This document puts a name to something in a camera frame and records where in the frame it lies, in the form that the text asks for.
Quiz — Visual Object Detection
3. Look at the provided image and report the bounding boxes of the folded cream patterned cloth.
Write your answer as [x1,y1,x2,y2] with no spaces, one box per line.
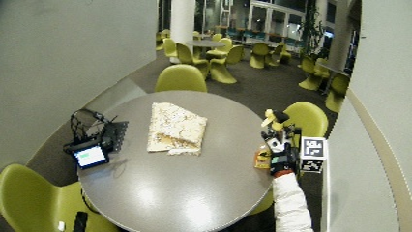
[145,101,208,157]

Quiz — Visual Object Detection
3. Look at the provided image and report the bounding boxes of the black looped cable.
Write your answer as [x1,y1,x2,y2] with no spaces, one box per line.
[68,108,109,143]

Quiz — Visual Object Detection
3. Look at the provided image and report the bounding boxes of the cluster of green chairs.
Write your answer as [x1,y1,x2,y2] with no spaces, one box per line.
[155,28,353,114]

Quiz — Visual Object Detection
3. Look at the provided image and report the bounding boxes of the small orange packet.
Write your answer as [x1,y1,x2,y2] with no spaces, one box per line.
[253,149,272,170]

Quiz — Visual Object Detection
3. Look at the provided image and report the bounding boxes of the tall potted plant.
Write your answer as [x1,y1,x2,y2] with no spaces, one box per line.
[299,4,329,61]

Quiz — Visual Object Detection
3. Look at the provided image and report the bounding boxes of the grey concrete column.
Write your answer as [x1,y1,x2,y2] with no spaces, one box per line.
[327,0,357,71]

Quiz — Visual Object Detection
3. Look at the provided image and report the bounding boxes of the black device with small screen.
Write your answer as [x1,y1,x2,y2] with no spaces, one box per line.
[61,119,131,170]

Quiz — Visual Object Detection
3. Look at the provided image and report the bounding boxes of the white cube of black markers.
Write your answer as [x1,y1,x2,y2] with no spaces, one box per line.
[299,136,329,174]

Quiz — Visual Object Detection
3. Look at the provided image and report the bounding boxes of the green moulded chair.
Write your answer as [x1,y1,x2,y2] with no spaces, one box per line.
[153,64,208,94]
[281,101,331,140]
[247,188,276,217]
[0,162,123,232]

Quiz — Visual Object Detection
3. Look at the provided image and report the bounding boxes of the white framed glass doors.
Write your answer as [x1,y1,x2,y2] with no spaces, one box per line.
[247,0,307,44]

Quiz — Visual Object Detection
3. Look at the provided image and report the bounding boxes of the white round column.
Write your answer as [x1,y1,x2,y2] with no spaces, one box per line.
[168,0,197,64]

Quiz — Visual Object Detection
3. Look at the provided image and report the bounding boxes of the black flat remote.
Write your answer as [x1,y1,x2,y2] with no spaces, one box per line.
[72,211,91,232]

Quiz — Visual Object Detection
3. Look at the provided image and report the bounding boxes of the round grey side table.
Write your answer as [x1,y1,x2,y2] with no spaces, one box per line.
[187,39,227,50]

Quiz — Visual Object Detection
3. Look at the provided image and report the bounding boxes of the grey square table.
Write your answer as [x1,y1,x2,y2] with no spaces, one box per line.
[317,60,352,95]

